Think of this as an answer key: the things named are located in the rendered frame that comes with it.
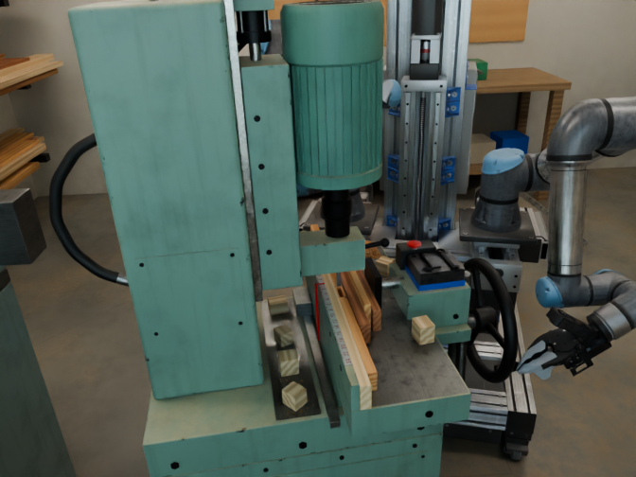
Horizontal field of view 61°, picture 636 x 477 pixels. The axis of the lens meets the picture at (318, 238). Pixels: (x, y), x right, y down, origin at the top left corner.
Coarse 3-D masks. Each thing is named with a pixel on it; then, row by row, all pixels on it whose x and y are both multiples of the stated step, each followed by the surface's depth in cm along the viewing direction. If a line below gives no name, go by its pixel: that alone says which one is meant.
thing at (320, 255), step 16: (304, 240) 108; (320, 240) 108; (336, 240) 107; (352, 240) 107; (304, 256) 107; (320, 256) 108; (336, 256) 108; (352, 256) 109; (304, 272) 108; (320, 272) 109; (336, 272) 110
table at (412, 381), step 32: (320, 320) 117; (384, 320) 111; (384, 352) 102; (416, 352) 102; (384, 384) 94; (416, 384) 94; (448, 384) 93; (352, 416) 89; (384, 416) 90; (416, 416) 92; (448, 416) 93
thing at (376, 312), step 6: (360, 270) 121; (360, 276) 118; (366, 282) 116; (366, 288) 114; (366, 294) 111; (372, 294) 111; (372, 300) 109; (372, 306) 107; (378, 306) 107; (372, 312) 107; (378, 312) 106; (372, 318) 107; (378, 318) 107; (372, 324) 108; (378, 324) 108; (378, 330) 108
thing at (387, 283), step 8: (368, 264) 114; (368, 272) 114; (376, 272) 111; (368, 280) 115; (376, 280) 109; (384, 280) 114; (392, 280) 114; (376, 288) 110; (384, 288) 114; (392, 288) 114; (376, 296) 110
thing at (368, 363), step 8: (312, 224) 146; (344, 312) 108; (352, 312) 107; (352, 320) 105; (352, 328) 103; (360, 336) 100; (360, 344) 98; (360, 352) 96; (368, 352) 96; (368, 360) 94; (368, 368) 92; (368, 376) 91; (376, 376) 91; (376, 384) 92
